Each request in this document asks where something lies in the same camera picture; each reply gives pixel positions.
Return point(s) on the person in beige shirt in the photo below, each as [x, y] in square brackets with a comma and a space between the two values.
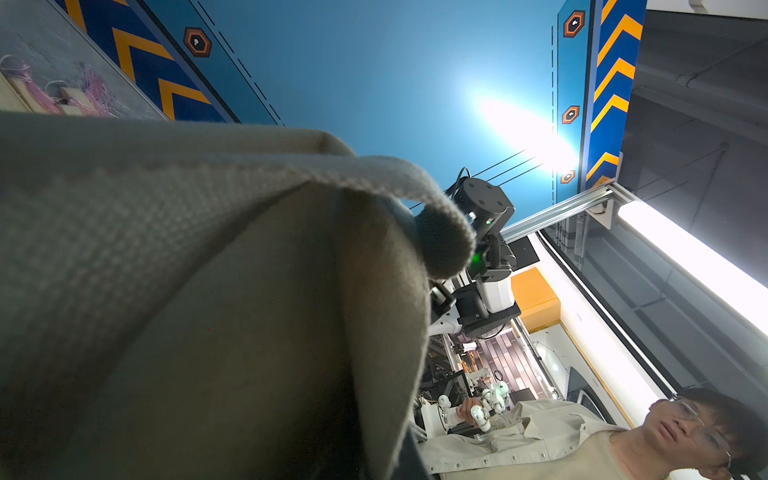
[708, 432]

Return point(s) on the olive green tote bag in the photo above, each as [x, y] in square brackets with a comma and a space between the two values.
[187, 300]

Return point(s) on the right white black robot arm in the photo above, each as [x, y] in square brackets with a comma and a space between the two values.
[483, 305]

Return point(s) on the bright ceiling light strip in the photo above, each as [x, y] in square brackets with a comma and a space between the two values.
[738, 290]

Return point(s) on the light wooden folding fan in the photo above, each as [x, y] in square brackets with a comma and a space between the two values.
[19, 76]

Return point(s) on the pink patterned folding fan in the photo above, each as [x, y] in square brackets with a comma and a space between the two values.
[90, 94]

